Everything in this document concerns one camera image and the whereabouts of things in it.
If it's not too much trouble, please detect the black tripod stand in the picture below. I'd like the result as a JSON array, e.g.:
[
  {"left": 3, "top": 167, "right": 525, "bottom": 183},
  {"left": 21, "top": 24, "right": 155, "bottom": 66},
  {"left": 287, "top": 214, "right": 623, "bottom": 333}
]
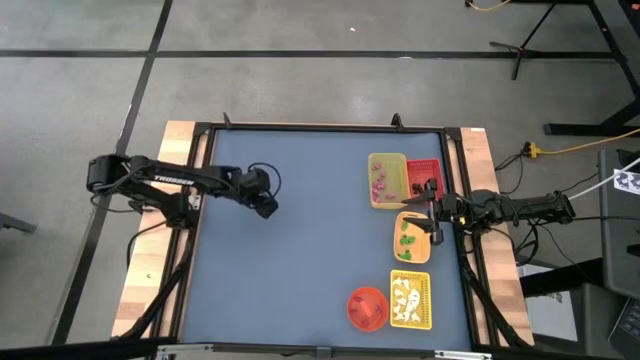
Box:
[{"left": 488, "top": 0, "right": 566, "bottom": 81}]

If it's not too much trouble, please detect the red slotted basket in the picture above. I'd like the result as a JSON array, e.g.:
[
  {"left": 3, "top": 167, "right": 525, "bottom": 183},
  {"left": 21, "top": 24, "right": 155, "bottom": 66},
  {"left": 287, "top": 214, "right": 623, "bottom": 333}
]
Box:
[{"left": 405, "top": 158, "right": 447, "bottom": 201}]

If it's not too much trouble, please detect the yellow extension cord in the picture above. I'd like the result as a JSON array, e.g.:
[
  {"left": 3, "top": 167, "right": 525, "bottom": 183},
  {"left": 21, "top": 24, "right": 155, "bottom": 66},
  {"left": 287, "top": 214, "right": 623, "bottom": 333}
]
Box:
[{"left": 522, "top": 127, "right": 640, "bottom": 158}]

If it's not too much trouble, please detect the white box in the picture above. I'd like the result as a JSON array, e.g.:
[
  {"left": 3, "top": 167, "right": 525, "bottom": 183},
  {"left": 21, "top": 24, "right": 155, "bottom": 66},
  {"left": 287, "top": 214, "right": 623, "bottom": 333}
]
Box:
[{"left": 524, "top": 292, "right": 579, "bottom": 344}]

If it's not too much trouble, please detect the black keyboard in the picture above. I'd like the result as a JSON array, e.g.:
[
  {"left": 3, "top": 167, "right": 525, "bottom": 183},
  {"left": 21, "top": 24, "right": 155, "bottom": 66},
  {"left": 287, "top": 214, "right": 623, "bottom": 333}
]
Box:
[{"left": 607, "top": 297, "right": 640, "bottom": 360}]

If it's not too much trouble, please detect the yellow hanging cable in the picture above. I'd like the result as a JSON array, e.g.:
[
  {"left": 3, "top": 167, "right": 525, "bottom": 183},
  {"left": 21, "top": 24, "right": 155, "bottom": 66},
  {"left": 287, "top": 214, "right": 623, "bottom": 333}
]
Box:
[{"left": 464, "top": 0, "right": 514, "bottom": 12}]

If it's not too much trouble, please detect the white floor cable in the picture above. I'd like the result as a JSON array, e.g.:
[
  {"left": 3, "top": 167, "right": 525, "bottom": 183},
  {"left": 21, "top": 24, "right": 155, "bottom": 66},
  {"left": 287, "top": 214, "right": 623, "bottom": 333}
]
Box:
[{"left": 567, "top": 157, "right": 640, "bottom": 201}]

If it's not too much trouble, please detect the grey metal foot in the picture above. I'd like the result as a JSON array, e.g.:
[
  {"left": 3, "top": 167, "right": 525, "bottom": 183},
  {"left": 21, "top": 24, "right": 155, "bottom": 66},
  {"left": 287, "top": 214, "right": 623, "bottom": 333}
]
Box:
[{"left": 0, "top": 212, "right": 39, "bottom": 235}]

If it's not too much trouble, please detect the black desk leg frame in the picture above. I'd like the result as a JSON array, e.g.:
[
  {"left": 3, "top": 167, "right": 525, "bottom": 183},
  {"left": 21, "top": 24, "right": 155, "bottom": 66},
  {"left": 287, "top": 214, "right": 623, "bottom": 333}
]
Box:
[{"left": 543, "top": 0, "right": 640, "bottom": 137}]

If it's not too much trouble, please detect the dark grey desk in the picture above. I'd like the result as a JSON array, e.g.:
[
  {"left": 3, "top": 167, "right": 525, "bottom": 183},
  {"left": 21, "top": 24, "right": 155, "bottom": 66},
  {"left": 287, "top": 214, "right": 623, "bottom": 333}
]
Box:
[{"left": 597, "top": 148, "right": 640, "bottom": 301}]

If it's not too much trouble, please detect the yellow slotted basket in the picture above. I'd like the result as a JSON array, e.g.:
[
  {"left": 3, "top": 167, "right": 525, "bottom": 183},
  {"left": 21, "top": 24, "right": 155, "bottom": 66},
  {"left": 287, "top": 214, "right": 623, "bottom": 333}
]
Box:
[{"left": 389, "top": 269, "right": 433, "bottom": 331}]

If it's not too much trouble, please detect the silver metal bracket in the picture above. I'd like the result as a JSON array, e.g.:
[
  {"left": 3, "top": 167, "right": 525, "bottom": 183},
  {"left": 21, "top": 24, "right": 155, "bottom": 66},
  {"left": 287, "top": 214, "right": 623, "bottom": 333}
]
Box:
[
  {"left": 156, "top": 342, "right": 215, "bottom": 359},
  {"left": 433, "top": 349, "right": 494, "bottom": 360}
]

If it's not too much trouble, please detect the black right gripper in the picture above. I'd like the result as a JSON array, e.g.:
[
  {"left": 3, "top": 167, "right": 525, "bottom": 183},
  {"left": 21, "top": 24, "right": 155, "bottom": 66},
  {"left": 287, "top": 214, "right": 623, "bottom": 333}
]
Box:
[{"left": 401, "top": 177, "right": 474, "bottom": 247}]

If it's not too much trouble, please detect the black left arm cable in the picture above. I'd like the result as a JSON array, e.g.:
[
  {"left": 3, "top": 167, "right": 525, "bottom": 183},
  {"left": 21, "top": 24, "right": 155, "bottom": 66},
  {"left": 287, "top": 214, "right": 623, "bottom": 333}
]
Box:
[{"left": 126, "top": 222, "right": 166, "bottom": 274}]

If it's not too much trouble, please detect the orange round bowl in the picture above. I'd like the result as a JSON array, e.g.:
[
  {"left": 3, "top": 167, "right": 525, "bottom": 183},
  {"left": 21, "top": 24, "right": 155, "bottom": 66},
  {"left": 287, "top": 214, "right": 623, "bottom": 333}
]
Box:
[{"left": 347, "top": 286, "right": 390, "bottom": 333}]

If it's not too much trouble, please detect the peach solid plastic bin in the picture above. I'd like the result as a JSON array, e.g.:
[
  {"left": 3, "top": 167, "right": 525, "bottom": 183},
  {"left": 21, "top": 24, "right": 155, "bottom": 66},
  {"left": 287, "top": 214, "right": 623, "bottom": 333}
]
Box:
[{"left": 392, "top": 210, "right": 432, "bottom": 265}]

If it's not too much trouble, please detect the translucent yellow plastic bin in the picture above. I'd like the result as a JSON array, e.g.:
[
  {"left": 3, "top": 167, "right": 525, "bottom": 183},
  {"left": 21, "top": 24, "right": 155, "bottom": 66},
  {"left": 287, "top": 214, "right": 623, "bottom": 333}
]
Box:
[{"left": 367, "top": 152, "right": 411, "bottom": 210}]

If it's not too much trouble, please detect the black looped wrist cable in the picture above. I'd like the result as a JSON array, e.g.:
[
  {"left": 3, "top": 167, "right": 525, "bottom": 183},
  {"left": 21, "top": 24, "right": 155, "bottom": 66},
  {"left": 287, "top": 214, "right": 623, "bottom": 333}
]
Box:
[{"left": 247, "top": 161, "right": 283, "bottom": 199}]

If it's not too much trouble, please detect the white printed paper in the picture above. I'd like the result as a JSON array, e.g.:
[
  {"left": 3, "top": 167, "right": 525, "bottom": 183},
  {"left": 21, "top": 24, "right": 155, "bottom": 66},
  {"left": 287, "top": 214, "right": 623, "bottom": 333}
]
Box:
[{"left": 613, "top": 168, "right": 640, "bottom": 196}]

